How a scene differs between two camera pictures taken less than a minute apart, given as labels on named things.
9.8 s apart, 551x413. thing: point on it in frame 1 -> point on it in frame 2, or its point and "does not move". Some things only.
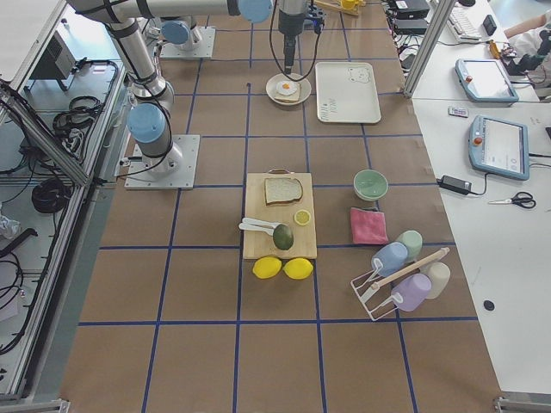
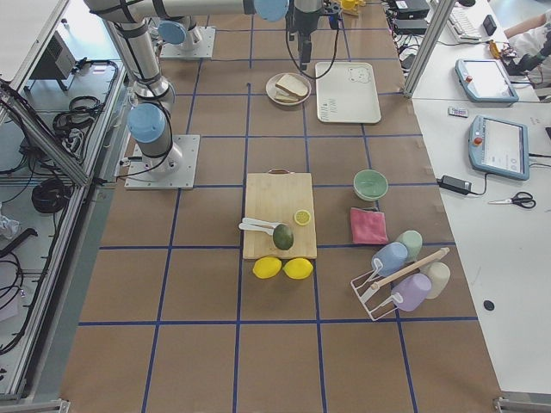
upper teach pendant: [485, 80] does not move
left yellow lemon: [267, 267] does not move
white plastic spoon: [252, 227] does not move
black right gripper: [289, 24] -> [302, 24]
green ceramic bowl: [369, 184] does not move
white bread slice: [282, 189] -> [293, 83]
